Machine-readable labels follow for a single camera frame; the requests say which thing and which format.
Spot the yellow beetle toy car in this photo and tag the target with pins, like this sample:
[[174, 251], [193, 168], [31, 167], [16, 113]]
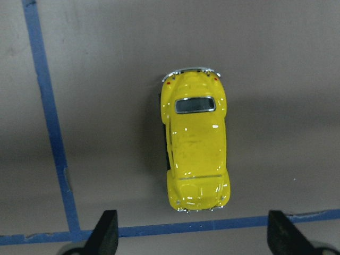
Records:
[[193, 108]]

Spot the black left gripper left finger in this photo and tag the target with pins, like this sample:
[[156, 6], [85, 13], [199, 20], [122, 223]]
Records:
[[104, 238]]

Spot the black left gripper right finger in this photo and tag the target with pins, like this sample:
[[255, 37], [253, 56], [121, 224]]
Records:
[[284, 238]]

